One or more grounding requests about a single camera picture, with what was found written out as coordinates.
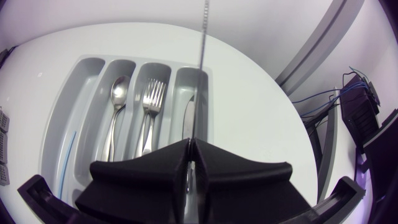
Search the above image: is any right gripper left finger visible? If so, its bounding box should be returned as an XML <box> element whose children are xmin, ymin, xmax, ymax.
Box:
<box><xmin>75</xmin><ymin>138</ymin><xmax>192</xmax><ymax>224</ymax></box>

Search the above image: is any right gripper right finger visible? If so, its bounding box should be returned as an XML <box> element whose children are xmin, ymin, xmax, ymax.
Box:
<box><xmin>190</xmin><ymin>138</ymin><xmax>312</xmax><ymax>224</ymax></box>

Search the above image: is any steel knife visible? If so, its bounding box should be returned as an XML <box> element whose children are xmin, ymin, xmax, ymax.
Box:
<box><xmin>183</xmin><ymin>0</ymin><xmax>211</xmax><ymax>224</ymax></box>
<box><xmin>181</xmin><ymin>95</ymin><xmax>197</xmax><ymax>141</ymax></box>

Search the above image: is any grey cutlery tray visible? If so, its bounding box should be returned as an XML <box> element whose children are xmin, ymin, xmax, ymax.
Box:
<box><xmin>38</xmin><ymin>55</ymin><xmax>216</xmax><ymax>208</ymax></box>

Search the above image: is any grey cutlery basket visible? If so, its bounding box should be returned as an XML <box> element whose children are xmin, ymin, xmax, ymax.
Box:
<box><xmin>0</xmin><ymin>106</ymin><xmax>11</xmax><ymax>187</ymax></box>

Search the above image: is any pale blue plastic straw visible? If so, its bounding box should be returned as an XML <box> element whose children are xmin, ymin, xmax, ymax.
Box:
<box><xmin>57</xmin><ymin>130</ymin><xmax>78</xmax><ymax>200</ymax></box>

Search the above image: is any steel fork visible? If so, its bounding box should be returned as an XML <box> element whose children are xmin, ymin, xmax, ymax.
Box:
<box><xmin>134</xmin><ymin>78</ymin><xmax>159</xmax><ymax>159</ymax></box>
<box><xmin>142</xmin><ymin>80</ymin><xmax>167</xmax><ymax>156</ymax></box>

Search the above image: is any steel spoon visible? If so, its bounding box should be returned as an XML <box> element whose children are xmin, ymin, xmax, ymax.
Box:
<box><xmin>100</xmin><ymin>75</ymin><xmax>132</xmax><ymax>163</ymax></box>

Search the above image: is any black electronics box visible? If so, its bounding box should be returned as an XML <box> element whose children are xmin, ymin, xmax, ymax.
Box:
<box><xmin>338</xmin><ymin>73</ymin><xmax>382</xmax><ymax>153</ymax></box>

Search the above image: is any blue cable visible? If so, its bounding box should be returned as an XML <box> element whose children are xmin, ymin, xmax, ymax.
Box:
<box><xmin>291</xmin><ymin>66</ymin><xmax>371</xmax><ymax>118</ymax></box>

